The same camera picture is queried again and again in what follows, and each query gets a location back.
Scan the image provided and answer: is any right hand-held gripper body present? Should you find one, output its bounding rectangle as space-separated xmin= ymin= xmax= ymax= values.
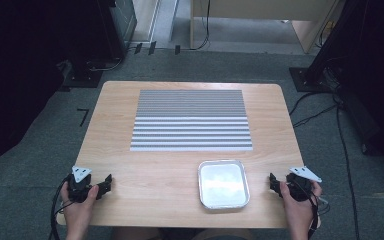
xmin=285 ymin=165 xmax=323 ymax=203

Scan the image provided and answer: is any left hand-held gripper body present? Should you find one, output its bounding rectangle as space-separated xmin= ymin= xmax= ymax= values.
xmin=67 ymin=165 xmax=98 ymax=204

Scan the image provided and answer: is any silver metal tray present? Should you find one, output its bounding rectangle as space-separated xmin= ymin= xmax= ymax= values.
xmin=197 ymin=159 xmax=251 ymax=211

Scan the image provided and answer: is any person's left hand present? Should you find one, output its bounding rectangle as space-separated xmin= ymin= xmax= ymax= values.
xmin=60 ymin=181 xmax=100 ymax=232

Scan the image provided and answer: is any person's right hand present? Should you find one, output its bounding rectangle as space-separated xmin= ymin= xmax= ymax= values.
xmin=279 ymin=179 xmax=323 ymax=224

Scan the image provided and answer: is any grey striped placemat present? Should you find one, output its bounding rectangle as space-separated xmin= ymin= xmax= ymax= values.
xmin=129 ymin=89 xmax=254 ymax=152

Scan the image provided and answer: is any black stand base with pole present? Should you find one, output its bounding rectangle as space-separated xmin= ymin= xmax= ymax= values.
xmin=288 ymin=0 xmax=359 ymax=93

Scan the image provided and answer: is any dark curtain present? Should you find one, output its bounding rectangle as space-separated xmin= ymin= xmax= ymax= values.
xmin=0 ymin=0 xmax=128 ymax=179

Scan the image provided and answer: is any dark equipment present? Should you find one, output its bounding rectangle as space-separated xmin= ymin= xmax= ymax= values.
xmin=326 ymin=0 xmax=384 ymax=169

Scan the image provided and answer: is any dark glass cabinet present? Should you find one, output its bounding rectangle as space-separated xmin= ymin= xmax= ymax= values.
xmin=109 ymin=0 xmax=138 ymax=52

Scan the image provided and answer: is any light wooden desk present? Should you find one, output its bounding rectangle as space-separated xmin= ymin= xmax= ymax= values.
xmin=189 ymin=0 xmax=342 ymax=55

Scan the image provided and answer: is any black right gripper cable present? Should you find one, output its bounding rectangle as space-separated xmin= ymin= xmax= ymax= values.
xmin=291 ymin=181 xmax=331 ymax=240

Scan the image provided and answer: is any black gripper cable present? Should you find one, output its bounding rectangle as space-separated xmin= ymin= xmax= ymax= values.
xmin=47 ymin=175 xmax=73 ymax=240
xmin=291 ymin=181 xmax=331 ymax=240

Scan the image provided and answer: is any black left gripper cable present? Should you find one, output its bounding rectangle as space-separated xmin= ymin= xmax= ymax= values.
xmin=47 ymin=175 xmax=73 ymax=240

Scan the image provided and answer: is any long black floor cable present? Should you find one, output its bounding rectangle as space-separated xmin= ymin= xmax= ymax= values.
xmin=335 ymin=96 xmax=362 ymax=240

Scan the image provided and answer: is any black hanging cable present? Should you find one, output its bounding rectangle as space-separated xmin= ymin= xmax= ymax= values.
xmin=190 ymin=0 xmax=212 ymax=52

